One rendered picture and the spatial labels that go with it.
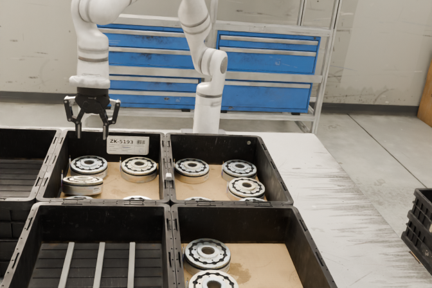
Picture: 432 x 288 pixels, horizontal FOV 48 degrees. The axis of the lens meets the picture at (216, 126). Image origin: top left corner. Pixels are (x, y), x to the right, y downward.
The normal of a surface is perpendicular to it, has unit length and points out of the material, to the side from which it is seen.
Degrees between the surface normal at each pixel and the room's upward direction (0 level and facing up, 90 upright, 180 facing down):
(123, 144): 90
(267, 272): 0
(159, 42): 90
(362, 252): 0
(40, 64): 90
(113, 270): 0
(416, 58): 90
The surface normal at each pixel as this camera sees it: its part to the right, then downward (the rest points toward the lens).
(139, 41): 0.16, 0.40
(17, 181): 0.10, -0.92
